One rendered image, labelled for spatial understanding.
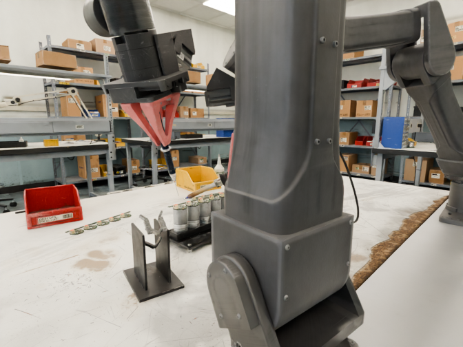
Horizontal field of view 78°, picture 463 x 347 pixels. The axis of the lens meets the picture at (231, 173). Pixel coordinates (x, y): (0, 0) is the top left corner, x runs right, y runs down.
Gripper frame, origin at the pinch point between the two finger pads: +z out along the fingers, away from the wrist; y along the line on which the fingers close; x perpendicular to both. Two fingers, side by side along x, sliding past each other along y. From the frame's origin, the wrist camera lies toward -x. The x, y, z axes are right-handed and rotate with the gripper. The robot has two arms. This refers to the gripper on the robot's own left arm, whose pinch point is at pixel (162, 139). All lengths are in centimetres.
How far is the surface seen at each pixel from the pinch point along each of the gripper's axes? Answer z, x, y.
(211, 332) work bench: 13.3, 17.7, -15.2
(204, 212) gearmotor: 16.3, -4.2, -1.6
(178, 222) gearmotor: 15.0, 1.1, 0.3
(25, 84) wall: 20, -211, 392
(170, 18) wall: -36, -461, 313
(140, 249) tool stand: 9.0, 13.3, -3.8
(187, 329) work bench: 13.1, 18.4, -12.8
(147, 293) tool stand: 13.6, 15.8, -5.2
